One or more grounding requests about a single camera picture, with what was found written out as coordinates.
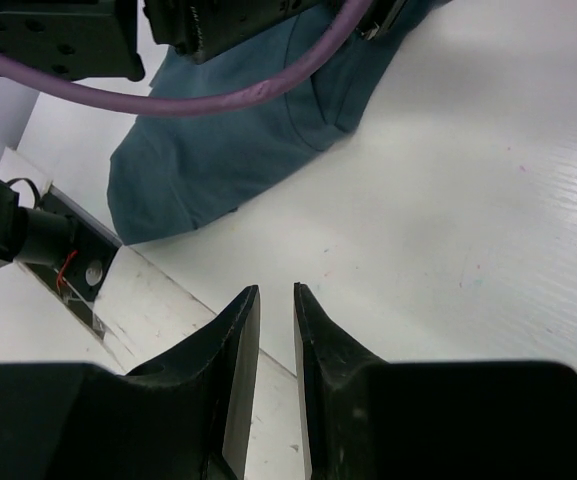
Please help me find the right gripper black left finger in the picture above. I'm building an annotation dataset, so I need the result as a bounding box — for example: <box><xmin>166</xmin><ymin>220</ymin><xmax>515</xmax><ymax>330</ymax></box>
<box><xmin>0</xmin><ymin>286</ymin><xmax>260</xmax><ymax>479</ymax></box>

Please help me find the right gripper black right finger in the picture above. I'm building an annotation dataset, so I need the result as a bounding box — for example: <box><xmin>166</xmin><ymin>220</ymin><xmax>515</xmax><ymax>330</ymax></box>
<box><xmin>294</xmin><ymin>283</ymin><xmax>577</xmax><ymax>479</ymax></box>

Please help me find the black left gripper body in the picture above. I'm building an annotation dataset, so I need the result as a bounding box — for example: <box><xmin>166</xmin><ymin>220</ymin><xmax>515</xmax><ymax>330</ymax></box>
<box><xmin>143</xmin><ymin>0</ymin><xmax>408</xmax><ymax>64</ymax></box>

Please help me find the teal blue t-shirt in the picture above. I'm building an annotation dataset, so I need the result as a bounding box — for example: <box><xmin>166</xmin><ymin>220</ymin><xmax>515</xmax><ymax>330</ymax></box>
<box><xmin>107</xmin><ymin>1</ymin><xmax>437</xmax><ymax>245</ymax></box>

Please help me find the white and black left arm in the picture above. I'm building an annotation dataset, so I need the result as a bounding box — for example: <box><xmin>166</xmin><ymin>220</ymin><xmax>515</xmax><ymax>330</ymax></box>
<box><xmin>0</xmin><ymin>1</ymin><xmax>433</xmax><ymax>245</ymax></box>

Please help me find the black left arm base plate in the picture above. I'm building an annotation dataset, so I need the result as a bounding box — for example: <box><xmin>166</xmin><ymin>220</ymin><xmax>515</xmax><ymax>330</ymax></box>
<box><xmin>25</xmin><ymin>186</ymin><xmax>121</xmax><ymax>340</ymax></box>

